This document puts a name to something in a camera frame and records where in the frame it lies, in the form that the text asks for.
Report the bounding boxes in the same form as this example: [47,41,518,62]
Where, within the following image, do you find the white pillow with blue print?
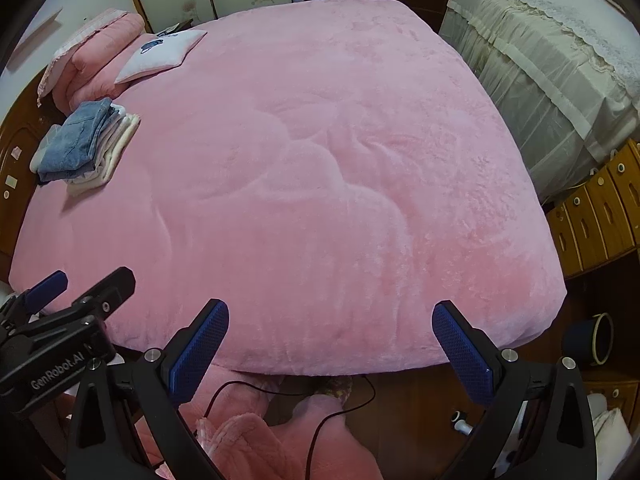
[114,29,208,85]

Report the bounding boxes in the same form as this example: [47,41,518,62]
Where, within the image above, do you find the dark blue bin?
[562,312,615,367]

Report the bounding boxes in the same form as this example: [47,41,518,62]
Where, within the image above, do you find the black cable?
[202,374,376,480]

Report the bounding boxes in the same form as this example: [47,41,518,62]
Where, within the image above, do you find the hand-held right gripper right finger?
[431,301,598,480]

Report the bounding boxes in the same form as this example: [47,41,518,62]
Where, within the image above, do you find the white bag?
[585,392,636,480]

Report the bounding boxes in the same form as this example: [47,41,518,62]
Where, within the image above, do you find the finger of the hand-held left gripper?
[22,270,69,313]
[20,266,137,341]

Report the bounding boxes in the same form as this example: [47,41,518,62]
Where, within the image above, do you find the pink fleece pants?
[150,362,381,480]

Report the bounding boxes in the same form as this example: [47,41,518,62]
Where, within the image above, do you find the pink fleece bed blanket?
[9,0,568,377]

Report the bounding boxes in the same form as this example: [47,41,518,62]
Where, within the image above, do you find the cream folded garment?
[67,112,142,197]

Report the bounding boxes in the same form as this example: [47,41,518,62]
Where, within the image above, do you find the pink folded quilt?
[37,8,147,113]

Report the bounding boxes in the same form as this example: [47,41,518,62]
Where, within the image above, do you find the wooden headboard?
[0,75,68,281]

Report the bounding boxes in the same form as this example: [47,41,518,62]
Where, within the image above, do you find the patterned slipper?
[315,376,353,403]

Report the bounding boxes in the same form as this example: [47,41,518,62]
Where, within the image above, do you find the blue denim jacket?
[37,98,115,183]

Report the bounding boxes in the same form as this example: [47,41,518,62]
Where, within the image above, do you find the wooden drawer cabinet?
[545,140,640,281]

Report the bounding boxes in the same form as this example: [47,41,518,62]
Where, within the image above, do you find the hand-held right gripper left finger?
[67,298,231,480]

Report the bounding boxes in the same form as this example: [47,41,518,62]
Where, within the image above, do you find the white wall shelf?
[10,7,63,68]

